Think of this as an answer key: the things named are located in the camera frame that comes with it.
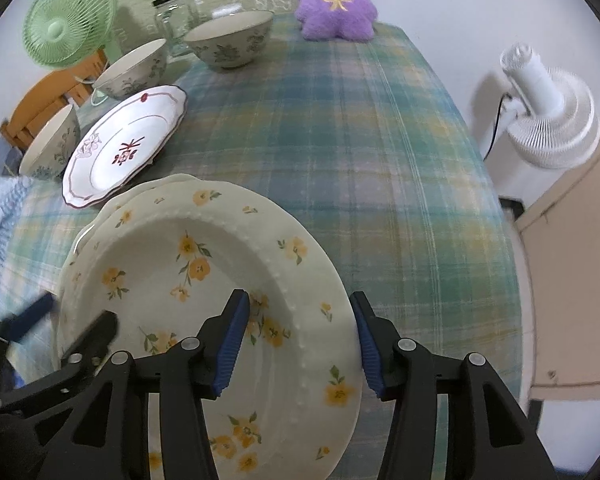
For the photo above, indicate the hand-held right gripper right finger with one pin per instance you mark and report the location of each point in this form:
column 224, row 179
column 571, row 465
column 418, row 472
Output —
column 368, row 352

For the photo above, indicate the white floor fan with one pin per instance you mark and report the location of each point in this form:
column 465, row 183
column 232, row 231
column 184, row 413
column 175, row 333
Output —
column 555, row 130

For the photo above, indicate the green desk fan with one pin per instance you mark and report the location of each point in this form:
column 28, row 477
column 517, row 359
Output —
column 65, row 20

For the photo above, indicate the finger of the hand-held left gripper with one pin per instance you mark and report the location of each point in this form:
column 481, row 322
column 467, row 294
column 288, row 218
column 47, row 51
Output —
column 97, row 332
column 27, row 317

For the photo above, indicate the glass jar with dark lid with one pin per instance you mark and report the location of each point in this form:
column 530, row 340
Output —
column 175, row 17

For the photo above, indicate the beige door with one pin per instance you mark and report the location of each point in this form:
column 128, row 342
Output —
column 580, row 260

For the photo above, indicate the green plaid tablecloth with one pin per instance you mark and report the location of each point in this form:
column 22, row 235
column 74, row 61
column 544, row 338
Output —
column 355, row 160

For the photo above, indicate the white plate with red pattern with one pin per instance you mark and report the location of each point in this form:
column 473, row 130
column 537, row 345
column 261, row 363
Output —
column 130, row 130

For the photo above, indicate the wooden bed headboard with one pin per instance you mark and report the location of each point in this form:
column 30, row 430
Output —
column 40, row 100

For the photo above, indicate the plain cream plate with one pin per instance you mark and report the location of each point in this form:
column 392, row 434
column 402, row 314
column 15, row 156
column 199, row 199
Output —
column 130, row 192

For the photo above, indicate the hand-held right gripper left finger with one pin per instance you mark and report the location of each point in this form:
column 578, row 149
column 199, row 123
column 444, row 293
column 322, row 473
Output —
column 229, row 347

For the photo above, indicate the yellow floral cream plate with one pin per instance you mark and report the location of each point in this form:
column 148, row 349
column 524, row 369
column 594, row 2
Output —
column 180, row 240

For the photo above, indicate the purple plush toy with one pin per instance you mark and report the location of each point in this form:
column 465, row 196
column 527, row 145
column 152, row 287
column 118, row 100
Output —
column 330, row 15

